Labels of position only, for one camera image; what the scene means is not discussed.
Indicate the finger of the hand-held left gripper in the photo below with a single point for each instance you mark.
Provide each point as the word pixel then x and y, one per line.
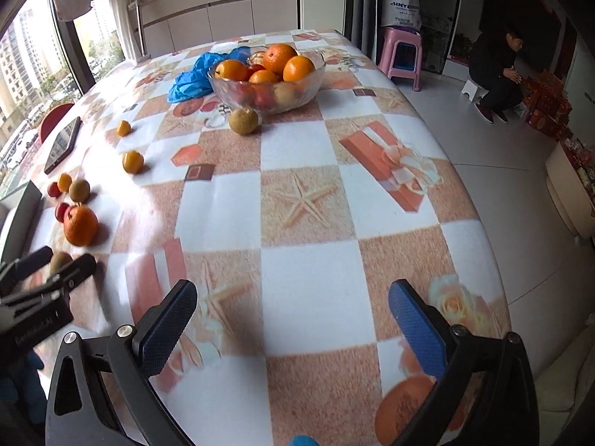
pixel 28 265
pixel 76 274

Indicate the pink plastic stool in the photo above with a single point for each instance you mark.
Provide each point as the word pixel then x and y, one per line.
pixel 402 37

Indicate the orange kumquat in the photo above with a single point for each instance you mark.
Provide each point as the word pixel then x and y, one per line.
pixel 132 161
pixel 123 128
pixel 64 182

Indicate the yellowish pear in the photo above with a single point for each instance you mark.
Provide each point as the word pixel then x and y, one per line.
pixel 284 94

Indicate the brown kiwi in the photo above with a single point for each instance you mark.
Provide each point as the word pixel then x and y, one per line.
pixel 79 189
pixel 60 261

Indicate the black tablet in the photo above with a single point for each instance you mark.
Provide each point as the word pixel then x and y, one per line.
pixel 62 145

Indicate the large orange mandarin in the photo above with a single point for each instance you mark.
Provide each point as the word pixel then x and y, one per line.
pixel 81 226

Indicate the small white step stool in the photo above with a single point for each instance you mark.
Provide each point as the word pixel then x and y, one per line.
pixel 474 89

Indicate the grey curtain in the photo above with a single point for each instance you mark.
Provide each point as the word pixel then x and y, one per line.
pixel 360 4

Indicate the cream sofa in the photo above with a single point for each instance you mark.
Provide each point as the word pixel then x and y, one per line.
pixel 560 409

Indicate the red tomato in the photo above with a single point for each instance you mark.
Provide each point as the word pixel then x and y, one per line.
pixel 261 97
pixel 254 69
pixel 53 189

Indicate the white pole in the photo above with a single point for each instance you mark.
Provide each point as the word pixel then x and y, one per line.
pixel 138 18

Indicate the orange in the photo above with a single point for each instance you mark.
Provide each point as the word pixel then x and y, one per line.
pixel 280 57
pixel 231 69
pixel 298 68
pixel 263 77

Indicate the white counter cabinet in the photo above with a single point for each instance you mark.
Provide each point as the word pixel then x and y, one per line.
pixel 218 18

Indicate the white printed bag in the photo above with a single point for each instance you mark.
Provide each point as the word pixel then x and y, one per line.
pixel 400 7

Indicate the black television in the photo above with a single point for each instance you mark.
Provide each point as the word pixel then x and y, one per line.
pixel 539 9

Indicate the white curved stand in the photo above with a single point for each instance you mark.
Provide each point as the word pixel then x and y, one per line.
pixel 567 190

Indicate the brown round pear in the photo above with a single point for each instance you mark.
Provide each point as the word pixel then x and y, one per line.
pixel 243 121

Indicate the glass display cabinet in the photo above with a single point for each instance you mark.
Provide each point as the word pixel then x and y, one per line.
pixel 437 14

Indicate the stack of red gift boxes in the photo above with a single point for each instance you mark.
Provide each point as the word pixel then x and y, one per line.
pixel 548 102

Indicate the person's left hand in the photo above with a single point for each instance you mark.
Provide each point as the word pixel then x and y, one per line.
pixel 31 376

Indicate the red apple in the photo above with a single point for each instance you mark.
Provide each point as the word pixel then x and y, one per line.
pixel 62 210

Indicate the blue plastic bag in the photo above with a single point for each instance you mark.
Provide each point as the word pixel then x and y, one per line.
pixel 195 76

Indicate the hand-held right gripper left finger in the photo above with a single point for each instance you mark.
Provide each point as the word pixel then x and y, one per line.
pixel 162 330

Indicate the red chair back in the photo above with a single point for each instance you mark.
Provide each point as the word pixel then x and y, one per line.
pixel 53 118

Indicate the clear glass bowl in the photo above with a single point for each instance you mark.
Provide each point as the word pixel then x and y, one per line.
pixel 223 93

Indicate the stack of packaged goods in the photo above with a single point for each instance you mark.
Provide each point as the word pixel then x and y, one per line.
pixel 581 158

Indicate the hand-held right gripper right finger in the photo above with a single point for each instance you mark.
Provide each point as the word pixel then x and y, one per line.
pixel 416 330

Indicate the person's right hand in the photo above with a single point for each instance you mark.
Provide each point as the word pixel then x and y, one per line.
pixel 304 441

